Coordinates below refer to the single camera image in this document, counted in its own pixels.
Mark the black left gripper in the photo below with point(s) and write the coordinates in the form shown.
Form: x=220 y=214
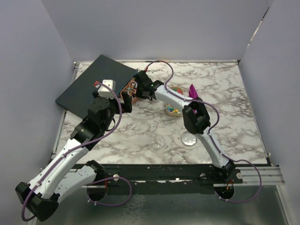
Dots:
x=127 y=106

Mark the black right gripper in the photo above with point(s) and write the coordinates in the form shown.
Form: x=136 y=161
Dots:
x=138 y=93

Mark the pink tray of lollipops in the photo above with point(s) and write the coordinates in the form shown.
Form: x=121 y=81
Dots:
x=130 y=89

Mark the beige tray of star candies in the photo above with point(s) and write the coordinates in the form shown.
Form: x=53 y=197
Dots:
x=170 y=110

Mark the purple plastic scoop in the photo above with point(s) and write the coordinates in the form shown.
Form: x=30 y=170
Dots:
x=193 y=94

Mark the silver round jar lid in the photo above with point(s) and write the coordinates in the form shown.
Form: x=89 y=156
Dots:
x=188 y=139

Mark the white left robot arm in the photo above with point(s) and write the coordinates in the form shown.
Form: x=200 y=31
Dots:
x=41 y=196

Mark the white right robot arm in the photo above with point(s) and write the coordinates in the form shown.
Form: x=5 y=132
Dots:
x=195 y=116

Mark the clear plastic jar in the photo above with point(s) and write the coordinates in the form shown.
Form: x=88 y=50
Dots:
x=156 y=142

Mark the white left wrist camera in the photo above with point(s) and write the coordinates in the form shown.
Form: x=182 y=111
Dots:
x=107 y=90

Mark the dark teal network switch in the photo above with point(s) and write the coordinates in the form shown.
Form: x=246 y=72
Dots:
x=78 y=96

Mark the black mounting rail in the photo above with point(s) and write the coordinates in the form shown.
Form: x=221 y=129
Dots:
x=168 y=179

